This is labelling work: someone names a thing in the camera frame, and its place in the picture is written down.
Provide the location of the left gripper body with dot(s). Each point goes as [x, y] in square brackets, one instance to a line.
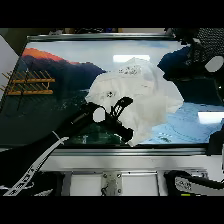
[124, 132]

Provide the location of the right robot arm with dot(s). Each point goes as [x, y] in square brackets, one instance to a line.
[200, 181]

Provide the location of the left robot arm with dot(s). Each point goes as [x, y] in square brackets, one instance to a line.
[33, 155]

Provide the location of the black white dotted garment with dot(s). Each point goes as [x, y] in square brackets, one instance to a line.
[213, 40]

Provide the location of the silver frame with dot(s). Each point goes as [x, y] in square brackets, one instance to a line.
[133, 152]

